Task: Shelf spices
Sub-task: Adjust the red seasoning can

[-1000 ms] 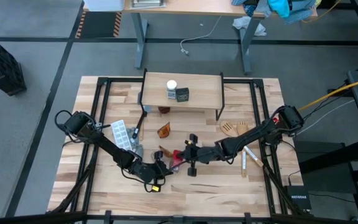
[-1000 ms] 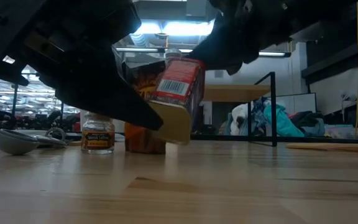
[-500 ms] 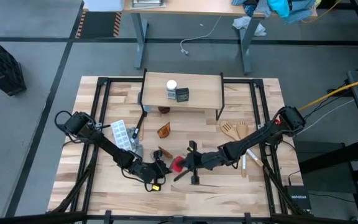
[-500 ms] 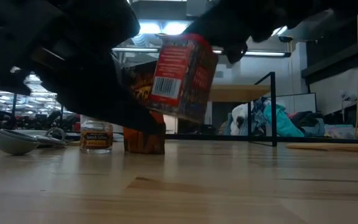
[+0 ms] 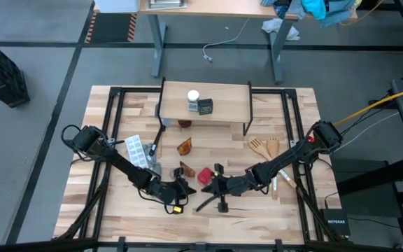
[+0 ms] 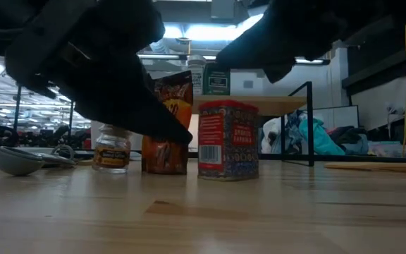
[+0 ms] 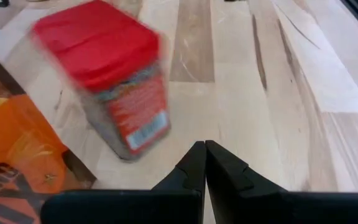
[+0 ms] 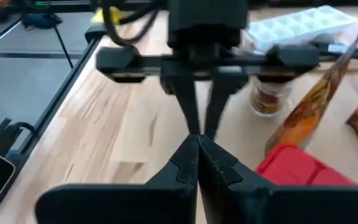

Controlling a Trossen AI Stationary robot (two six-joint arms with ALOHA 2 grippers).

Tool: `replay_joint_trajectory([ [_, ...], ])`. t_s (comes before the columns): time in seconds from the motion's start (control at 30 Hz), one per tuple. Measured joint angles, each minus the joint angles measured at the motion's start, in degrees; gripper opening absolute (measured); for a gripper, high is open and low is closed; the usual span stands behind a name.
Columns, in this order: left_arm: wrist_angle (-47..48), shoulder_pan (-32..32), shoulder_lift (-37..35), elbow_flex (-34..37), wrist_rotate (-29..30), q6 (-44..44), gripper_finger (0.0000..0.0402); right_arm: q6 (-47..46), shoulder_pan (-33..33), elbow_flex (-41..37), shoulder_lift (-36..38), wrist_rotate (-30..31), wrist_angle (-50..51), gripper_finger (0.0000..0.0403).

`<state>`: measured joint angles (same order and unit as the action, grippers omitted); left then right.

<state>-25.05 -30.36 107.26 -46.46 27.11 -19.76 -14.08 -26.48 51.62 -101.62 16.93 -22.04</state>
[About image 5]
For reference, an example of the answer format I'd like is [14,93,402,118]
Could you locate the black red computer tower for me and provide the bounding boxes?
[0,38,31,109]

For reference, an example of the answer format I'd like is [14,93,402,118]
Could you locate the white ice cube tray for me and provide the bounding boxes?
[124,134,150,169]

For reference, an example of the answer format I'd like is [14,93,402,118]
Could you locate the orange brown spice pouch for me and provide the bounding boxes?
[179,160,197,179]
[176,137,193,157]

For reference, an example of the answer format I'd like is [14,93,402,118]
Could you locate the light wooden desk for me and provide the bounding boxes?
[92,0,359,85]

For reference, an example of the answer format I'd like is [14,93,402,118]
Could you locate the green black pepper tin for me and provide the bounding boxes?
[197,98,214,116]

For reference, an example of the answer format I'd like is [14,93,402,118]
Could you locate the white cloth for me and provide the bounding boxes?
[261,17,301,42]

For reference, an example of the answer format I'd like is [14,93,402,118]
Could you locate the wooden slotted spatula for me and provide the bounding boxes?
[246,135,297,189]

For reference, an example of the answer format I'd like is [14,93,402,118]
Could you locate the pile of clothes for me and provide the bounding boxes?
[260,0,359,29]

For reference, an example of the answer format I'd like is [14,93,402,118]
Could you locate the thick yellow cable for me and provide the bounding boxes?
[333,83,403,127]

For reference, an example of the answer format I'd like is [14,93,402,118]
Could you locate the white cable with plug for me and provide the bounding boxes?
[202,17,250,63]

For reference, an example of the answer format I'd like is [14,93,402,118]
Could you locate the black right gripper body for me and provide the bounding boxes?
[213,163,258,214]

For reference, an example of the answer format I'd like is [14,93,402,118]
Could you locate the red-lidded spice tin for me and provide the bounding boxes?
[197,167,214,186]

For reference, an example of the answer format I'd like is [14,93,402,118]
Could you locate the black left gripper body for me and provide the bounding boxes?
[148,167,185,206]

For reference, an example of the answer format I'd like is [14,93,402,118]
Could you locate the black hazard-striped floor mat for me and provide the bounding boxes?
[84,13,139,44]

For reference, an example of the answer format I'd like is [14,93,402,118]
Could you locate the white flat box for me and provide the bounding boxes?
[94,0,141,14]

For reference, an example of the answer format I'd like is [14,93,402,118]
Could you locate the wooden shelf riser black legs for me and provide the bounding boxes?
[155,76,255,137]

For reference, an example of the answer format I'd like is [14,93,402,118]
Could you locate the black Netgear router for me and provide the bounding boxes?
[319,208,352,237]

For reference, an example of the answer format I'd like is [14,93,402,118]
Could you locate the stack of papers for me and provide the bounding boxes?
[147,0,188,11]

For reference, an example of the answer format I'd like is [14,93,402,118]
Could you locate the thin yellow cable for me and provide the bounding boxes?
[339,0,386,27]

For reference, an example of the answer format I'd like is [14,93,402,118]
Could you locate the white-lidded seasoning jar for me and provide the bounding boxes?
[186,90,201,113]

